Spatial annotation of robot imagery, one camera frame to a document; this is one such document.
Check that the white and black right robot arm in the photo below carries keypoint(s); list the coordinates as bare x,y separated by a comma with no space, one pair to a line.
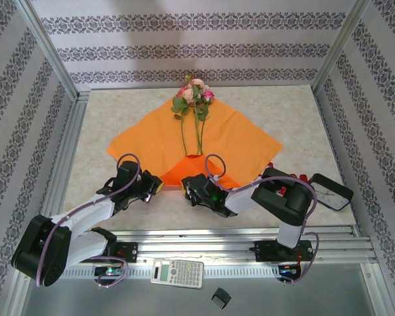
242,200

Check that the aluminium profile frame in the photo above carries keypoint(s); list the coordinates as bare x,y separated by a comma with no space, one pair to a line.
197,245

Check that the orange wrapping paper sheet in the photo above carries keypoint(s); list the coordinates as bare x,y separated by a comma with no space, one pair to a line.
145,141

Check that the salmon pink artificial rose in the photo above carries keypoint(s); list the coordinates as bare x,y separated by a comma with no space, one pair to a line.
179,105

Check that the white scientific calculator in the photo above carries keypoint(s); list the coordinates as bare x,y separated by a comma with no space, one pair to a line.
181,273

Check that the red ribbon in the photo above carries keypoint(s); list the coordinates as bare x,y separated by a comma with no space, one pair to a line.
303,177

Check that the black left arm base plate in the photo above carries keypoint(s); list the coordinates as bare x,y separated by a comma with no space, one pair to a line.
130,251

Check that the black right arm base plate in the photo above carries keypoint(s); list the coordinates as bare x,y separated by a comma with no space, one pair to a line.
265,251

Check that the pale peach artificial rose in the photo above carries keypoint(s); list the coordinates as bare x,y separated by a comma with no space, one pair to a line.
197,83

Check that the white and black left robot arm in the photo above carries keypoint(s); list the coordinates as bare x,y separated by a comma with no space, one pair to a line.
29,250

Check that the black plastic comb attachment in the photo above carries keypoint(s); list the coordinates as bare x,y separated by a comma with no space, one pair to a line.
221,298

